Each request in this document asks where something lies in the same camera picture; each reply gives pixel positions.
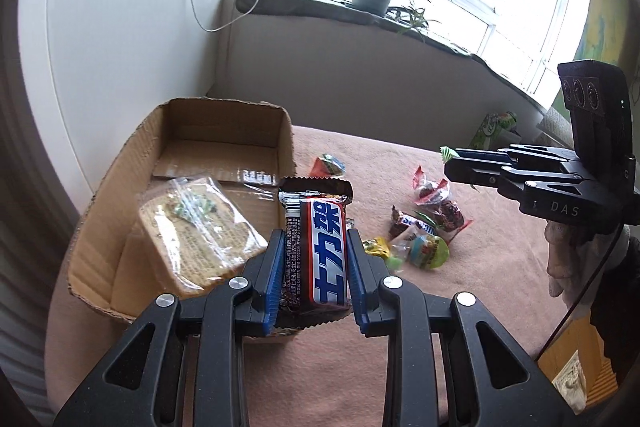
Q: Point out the clear packet of bread slices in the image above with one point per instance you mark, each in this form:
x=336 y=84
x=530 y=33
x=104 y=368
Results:
x=200 y=242

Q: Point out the red jelly cup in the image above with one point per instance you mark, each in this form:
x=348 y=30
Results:
x=330 y=166

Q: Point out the blue and red chocolate bar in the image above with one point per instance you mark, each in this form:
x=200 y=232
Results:
x=325 y=252

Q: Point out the dark red candy packet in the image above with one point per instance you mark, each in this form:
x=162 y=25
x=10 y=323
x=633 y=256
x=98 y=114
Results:
x=450 y=213

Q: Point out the yellow wrapped candy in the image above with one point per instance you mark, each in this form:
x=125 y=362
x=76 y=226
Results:
x=375 y=247

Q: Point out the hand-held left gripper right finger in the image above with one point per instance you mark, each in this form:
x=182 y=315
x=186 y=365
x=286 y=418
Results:
x=357 y=287

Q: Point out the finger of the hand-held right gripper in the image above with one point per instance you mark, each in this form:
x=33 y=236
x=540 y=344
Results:
x=470 y=173
x=480 y=153

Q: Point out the cardboard box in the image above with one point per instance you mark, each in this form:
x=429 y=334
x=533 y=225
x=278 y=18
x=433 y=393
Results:
x=220 y=127

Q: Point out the green jelly cup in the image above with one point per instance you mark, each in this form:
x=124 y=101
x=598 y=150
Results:
x=430 y=252

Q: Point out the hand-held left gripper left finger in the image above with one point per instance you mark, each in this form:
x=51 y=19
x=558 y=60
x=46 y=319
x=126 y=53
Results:
x=272 y=287

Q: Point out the person's right hand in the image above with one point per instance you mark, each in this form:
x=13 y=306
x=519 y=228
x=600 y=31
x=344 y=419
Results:
x=557 y=257

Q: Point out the green snack bag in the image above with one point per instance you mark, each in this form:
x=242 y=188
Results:
x=492 y=129

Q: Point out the black wrapped candy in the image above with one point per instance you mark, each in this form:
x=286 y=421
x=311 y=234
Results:
x=402 y=222

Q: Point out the small trailing plant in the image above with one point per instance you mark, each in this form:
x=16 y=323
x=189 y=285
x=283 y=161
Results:
x=415 y=19

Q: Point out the green striped candy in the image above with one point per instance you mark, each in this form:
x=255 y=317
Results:
x=446 y=152

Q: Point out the clear green candy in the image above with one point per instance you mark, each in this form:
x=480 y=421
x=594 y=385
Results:
x=395 y=261

